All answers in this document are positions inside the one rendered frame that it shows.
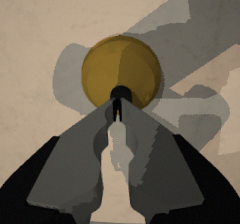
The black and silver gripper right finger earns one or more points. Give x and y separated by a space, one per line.
168 175

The brass bell dome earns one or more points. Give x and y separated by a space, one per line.
121 66

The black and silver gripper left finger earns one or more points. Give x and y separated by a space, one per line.
63 176

